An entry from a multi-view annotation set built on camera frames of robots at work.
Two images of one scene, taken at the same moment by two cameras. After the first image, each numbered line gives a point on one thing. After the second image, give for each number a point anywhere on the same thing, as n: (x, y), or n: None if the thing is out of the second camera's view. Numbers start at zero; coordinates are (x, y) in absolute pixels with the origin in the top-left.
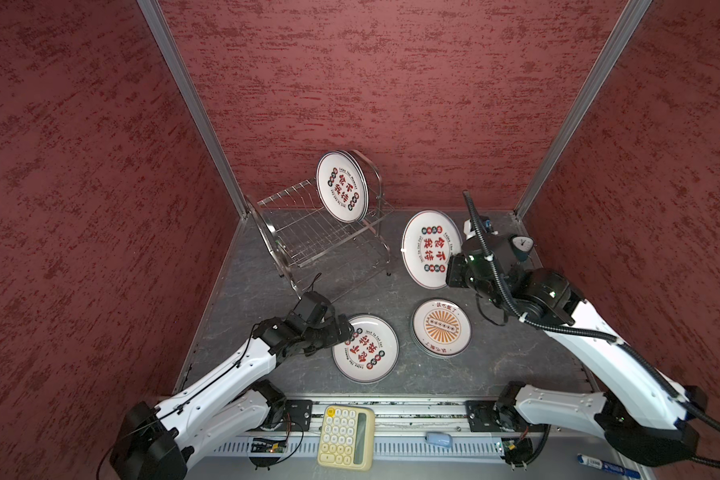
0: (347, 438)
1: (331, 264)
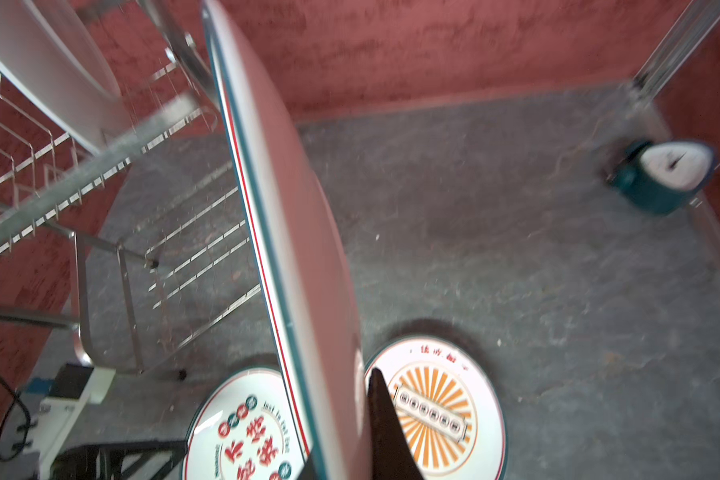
0: None
1: (142, 247)
